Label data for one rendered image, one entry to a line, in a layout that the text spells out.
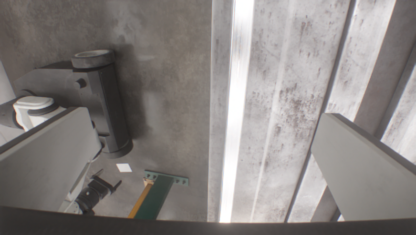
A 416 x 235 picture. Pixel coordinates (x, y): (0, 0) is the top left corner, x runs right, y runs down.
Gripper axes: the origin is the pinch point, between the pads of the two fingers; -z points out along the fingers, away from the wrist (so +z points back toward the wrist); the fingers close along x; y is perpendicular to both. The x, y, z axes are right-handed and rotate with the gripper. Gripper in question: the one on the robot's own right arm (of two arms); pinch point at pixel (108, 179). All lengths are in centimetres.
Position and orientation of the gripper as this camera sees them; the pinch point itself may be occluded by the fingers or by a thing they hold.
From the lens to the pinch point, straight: 111.3
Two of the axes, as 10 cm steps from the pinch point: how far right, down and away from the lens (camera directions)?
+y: 3.8, -7.9, -4.8
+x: 8.8, 4.7, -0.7
